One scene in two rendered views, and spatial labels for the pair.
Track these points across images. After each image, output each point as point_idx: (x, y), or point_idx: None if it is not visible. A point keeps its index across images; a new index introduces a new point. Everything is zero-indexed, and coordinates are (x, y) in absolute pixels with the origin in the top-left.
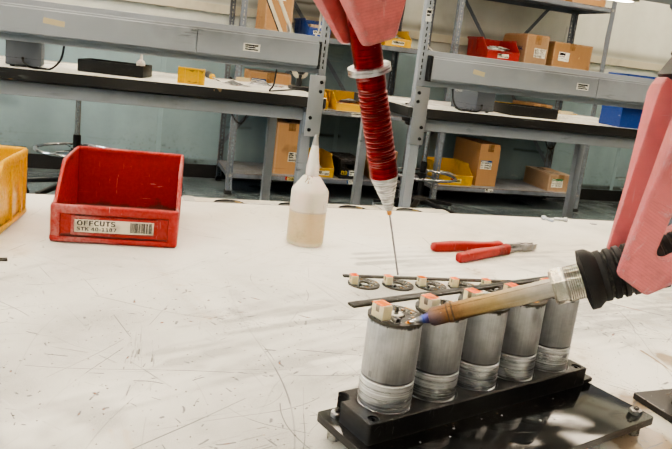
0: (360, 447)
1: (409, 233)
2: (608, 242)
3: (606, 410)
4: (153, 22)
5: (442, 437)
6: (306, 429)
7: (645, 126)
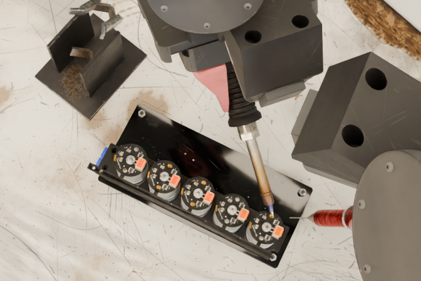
0: (291, 231)
1: None
2: (226, 109)
3: (150, 129)
4: None
5: (252, 199)
6: (274, 275)
7: (222, 81)
